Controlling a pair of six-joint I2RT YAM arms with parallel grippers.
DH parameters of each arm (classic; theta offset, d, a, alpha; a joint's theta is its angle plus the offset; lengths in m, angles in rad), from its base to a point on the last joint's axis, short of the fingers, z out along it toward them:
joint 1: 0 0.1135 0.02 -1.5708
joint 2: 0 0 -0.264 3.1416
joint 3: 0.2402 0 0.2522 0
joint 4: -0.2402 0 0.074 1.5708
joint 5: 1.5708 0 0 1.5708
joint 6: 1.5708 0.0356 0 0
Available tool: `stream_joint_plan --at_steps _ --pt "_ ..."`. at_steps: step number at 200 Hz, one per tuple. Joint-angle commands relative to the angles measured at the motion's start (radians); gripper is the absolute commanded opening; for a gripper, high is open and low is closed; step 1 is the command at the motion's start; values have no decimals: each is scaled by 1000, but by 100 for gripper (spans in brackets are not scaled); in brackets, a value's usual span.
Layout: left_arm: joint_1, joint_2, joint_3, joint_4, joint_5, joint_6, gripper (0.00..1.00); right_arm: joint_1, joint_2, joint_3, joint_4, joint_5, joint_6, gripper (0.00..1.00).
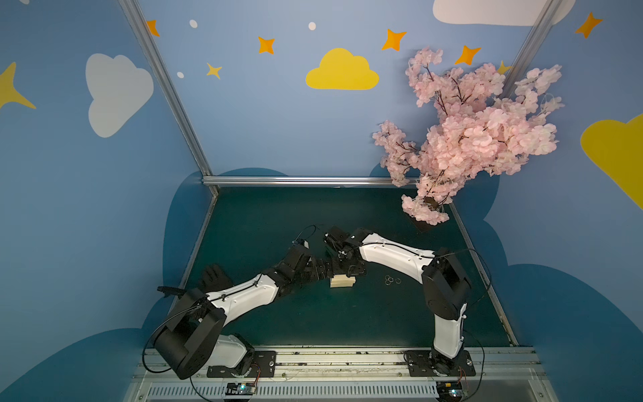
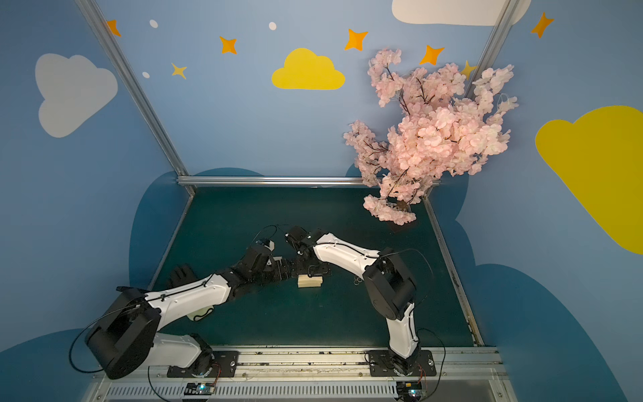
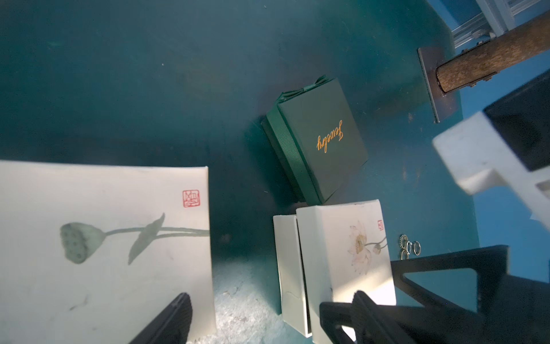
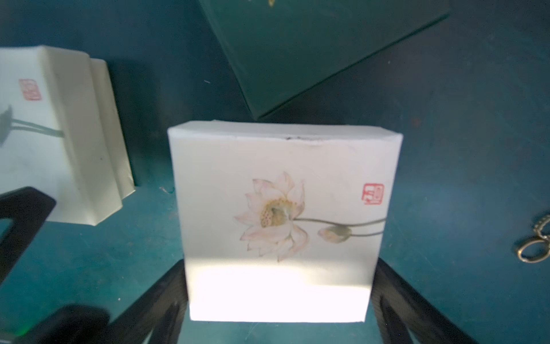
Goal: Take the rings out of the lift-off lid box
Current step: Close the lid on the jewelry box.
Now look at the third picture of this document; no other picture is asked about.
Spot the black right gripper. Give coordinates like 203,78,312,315
319,245,549,343

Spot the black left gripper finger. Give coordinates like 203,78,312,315
130,292,193,344

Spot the white lotus box lid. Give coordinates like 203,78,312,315
1,161,216,343

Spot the white box base black insert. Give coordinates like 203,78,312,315
273,215,312,338

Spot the white flower gift box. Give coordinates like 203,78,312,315
296,200,397,343

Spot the green jewelry box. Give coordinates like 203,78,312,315
262,76,368,206

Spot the brown tree base plate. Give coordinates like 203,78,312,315
418,11,549,123

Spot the right aluminium frame post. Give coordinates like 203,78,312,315
452,0,540,49

